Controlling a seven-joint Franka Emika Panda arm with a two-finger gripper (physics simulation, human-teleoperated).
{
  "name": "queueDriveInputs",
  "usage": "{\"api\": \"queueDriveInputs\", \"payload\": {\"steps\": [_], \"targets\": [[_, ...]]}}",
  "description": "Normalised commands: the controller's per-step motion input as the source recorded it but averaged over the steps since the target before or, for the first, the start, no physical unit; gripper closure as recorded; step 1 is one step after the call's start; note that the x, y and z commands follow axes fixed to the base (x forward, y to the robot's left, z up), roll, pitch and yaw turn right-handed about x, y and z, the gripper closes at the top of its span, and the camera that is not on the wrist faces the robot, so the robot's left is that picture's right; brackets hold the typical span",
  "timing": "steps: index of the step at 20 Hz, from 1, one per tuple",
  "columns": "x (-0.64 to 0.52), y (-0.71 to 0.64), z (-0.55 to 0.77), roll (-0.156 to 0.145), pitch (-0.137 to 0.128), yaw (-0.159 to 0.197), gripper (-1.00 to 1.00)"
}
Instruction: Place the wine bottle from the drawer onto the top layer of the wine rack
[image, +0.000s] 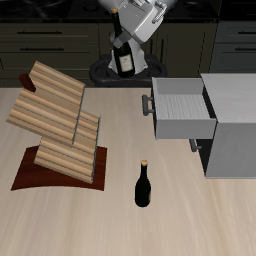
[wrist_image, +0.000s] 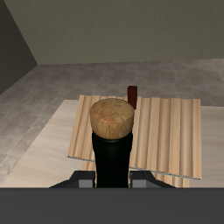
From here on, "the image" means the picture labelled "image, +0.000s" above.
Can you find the flat black base plate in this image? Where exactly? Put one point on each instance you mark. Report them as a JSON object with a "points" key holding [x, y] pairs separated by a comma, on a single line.
{"points": [[100, 75]]}

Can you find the grey kitchen cupboard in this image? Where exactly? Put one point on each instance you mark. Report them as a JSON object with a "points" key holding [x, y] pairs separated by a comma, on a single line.
{"points": [[235, 50]]}

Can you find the wooden slatted wine rack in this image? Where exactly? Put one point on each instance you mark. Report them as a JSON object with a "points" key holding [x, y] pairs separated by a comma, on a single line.
{"points": [[50, 103]]}

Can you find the labelled dark wine bottle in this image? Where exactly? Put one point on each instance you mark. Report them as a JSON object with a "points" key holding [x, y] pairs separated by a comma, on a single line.
{"points": [[124, 63]]}

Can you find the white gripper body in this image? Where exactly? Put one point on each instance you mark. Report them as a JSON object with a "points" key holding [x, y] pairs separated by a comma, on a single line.
{"points": [[141, 23]]}

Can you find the grey cabinet drawer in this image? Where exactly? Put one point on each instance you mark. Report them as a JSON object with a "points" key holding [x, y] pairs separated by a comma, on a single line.
{"points": [[181, 128]]}

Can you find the grey cabinet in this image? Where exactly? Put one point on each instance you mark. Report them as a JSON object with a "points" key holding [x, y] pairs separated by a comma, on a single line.
{"points": [[233, 133]]}

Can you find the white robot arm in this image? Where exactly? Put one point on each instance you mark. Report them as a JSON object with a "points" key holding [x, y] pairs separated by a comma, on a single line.
{"points": [[140, 57]]}

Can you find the black kitchen countertop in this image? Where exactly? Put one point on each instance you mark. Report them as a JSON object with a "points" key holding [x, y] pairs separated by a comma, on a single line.
{"points": [[43, 8]]}

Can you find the dark kitchen cupboards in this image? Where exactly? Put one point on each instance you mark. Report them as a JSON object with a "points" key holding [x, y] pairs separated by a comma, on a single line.
{"points": [[50, 50]]}

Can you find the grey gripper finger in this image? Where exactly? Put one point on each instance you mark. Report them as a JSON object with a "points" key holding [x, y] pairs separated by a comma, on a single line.
{"points": [[111, 38], [124, 39]]}

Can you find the plain dark wine bottle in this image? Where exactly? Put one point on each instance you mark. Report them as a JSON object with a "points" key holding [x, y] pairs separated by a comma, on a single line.
{"points": [[143, 190]]}

